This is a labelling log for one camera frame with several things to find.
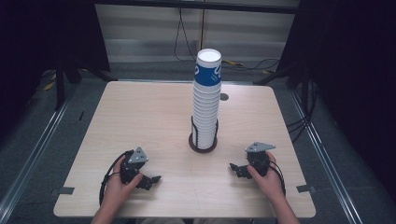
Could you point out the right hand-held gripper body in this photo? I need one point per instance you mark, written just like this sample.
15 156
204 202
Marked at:
259 161

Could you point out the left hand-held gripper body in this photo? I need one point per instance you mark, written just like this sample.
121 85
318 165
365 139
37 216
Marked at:
132 169

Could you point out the stack of white paper cups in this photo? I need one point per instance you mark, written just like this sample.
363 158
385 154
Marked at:
205 118

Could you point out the person's right hand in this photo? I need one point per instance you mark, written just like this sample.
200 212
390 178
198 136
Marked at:
269 185

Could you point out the person's left hand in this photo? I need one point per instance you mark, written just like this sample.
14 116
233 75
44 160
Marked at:
116 189

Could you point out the grey tape piece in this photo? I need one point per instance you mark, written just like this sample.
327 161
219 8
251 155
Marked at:
66 190
305 188

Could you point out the grey round table grommet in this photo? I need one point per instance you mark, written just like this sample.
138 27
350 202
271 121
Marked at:
224 96

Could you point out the black metal stand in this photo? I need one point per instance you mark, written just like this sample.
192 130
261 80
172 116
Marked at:
59 84
280 74

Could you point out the yellow tape strip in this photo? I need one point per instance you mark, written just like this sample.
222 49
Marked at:
49 86
233 63

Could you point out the black curtain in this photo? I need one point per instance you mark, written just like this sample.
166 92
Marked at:
37 46
348 62

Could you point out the black overhead bar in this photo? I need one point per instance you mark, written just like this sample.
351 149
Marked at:
199 5

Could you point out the metal floor rail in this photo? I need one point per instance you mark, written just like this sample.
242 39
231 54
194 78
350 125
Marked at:
327 158
37 143

